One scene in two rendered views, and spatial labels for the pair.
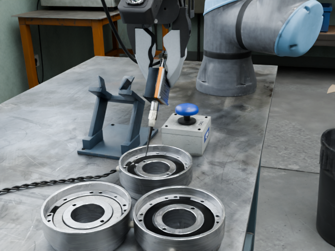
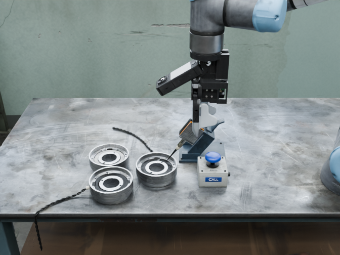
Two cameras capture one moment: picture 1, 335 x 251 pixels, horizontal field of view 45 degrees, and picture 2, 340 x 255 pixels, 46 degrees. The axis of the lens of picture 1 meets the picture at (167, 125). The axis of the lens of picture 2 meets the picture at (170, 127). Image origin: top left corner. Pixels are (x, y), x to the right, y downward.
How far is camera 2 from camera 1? 90 cm
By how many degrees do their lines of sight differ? 64
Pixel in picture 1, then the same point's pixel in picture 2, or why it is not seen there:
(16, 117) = not seen: hidden behind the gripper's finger
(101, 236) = (92, 165)
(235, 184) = (169, 205)
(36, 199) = (130, 145)
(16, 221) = not seen: hidden behind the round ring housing
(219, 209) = (119, 193)
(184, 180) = (146, 178)
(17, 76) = not seen: outside the picture
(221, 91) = (322, 178)
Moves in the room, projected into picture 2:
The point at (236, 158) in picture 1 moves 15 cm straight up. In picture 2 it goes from (204, 202) to (207, 149)
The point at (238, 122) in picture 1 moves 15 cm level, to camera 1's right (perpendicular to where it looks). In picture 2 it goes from (267, 197) to (302, 242)
